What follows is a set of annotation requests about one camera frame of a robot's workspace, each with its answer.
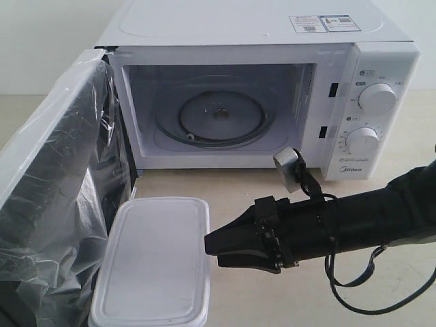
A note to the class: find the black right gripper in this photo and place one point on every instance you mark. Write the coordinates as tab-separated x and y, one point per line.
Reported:
289	233

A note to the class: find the white plastic lidded container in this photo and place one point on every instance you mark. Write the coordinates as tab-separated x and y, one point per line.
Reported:
155	271

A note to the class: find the white microwave door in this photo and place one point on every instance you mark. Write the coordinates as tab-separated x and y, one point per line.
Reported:
30	153

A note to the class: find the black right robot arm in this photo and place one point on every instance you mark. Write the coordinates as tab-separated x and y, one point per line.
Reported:
401	213

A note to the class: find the white Midea microwave oven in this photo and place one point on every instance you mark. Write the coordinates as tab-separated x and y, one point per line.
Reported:
316	77

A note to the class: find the glass turntable plate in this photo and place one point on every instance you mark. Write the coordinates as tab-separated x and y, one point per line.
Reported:
215	111

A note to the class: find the lower white control knob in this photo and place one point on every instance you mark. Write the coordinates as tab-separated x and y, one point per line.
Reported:
362	141

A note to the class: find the white control knob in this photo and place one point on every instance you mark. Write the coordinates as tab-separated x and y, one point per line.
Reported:
377	99
362	141

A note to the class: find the upper white control knob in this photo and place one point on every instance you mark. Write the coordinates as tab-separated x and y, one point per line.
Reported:
377	99

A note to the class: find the clear plastic protective film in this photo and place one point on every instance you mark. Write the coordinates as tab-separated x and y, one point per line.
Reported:
68	177

